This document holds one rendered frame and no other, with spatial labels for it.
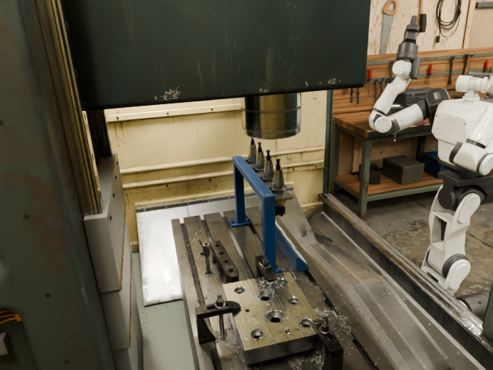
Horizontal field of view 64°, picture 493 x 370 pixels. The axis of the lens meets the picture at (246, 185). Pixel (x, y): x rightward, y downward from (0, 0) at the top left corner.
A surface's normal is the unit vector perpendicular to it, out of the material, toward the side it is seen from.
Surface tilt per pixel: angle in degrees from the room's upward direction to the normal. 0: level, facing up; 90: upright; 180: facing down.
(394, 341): 8
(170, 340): 0
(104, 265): 90
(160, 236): 24
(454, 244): 90
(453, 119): 90
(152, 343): 0
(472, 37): 90
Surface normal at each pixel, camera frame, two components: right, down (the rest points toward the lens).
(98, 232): 0.26, 0.36
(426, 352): 0.00, -0.87
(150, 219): 0.07, -0.70
